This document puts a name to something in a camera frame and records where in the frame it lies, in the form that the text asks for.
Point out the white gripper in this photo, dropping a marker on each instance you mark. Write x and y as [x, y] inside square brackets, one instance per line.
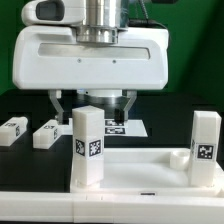
[49, 57]

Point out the white desk top tray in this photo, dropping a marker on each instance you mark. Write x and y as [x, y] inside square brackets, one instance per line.
[146, 171]

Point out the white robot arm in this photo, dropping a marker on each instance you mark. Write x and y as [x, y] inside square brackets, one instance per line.
[94, 21]

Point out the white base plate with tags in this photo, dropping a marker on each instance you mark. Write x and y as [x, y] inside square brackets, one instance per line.
[130, 128]

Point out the white front fence rail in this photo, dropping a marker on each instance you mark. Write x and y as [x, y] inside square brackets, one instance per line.
[114, 209]

